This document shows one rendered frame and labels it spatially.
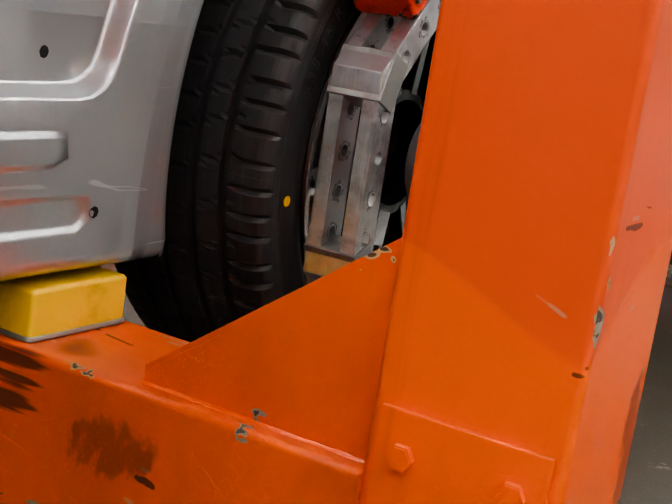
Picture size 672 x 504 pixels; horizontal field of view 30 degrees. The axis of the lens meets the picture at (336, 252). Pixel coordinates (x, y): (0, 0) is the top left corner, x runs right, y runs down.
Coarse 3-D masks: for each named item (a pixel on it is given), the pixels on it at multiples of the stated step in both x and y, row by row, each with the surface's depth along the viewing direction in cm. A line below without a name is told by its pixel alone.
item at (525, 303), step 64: (448, 0) 89; (512, 0) 86; (576, 0) 84; (640, 0) 82; (448, 64) 89; (512, 64) 87; (576, 64) 84; (640, 64) 82; (448, 128) 90; (512, 128) 87; (576, 128) 85; (640, 128) 84; (448, 192) 90; (512, 192) 88; (576, 192) 85; (640, 192) 87; (448, 256) 91; (512, 256) 88; (576, 256) 86; (640, 256) 91; (448, 320) 91; (512, 320) 89; (576, 320) 86; (640, 320) 95; (384, 384) 95; (448, 384) 92; (512, 384) 89; (576, 384) 87; (640, 384) 99; (384, 448) 95; (448, 448) 92; (512, 448) 89; (576, 448) 88
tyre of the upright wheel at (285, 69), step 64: (256, 0) 133; (320, 0) 131; (192, 64) 134; (256, 64) 131; (320, 64) 133; (192, 128) 134; (256, 128) 130; (192, 192) 136; (256, 192) 131; (192, 256) 139; (256, 256) 133; (192, 320) 146
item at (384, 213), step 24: (360, 24) 139; (432, 48) 176; (408, 96) 157; (408, 120) 164; (312, 144) 136; (408, 144) 165; (312, 168) 137; (312, 192) 142; (384, 192) 164; (384, 216) 159; (384, 240) 181
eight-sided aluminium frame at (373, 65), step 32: (384, 32) 135; (416, 32) 132; (352, 64) 130; (384, 64) 129; (352, 96) 130; (384, 96) 129; (352, 128) 134; (384, 128) 131; (320, 160) 133; (384, 160) 133; (320, 192) 133; (352, 192) 131; (320, 224) 134; (352, 224) 132; (320, 256) 134; (352, 256) 132
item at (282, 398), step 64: (384, 256) 96; (256, 320) 103; (320, 320) 100; (384, 320) 97; (0, 384) 116; (64, 384) 111; (128, 384) 108; (192, 384) 107; (256, 384) 103; (320, 384) 100; (0, 448) 116; (64, 448) 112; (128, 448) 108; (192, 448) 105; (256, 448) 101; (320, 448) 100
